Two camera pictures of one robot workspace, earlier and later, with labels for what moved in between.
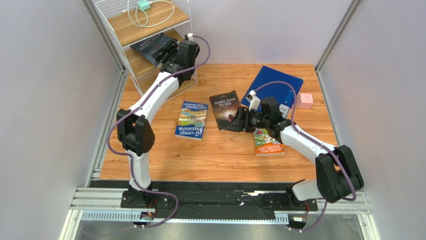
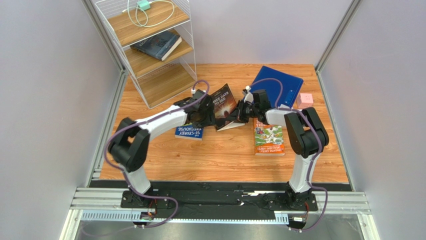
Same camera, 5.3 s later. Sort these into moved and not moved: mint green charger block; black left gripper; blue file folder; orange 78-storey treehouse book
Moved: black left gripper
Not moved: blue file folder; orange 78-storey treehouse book; mint green charger block
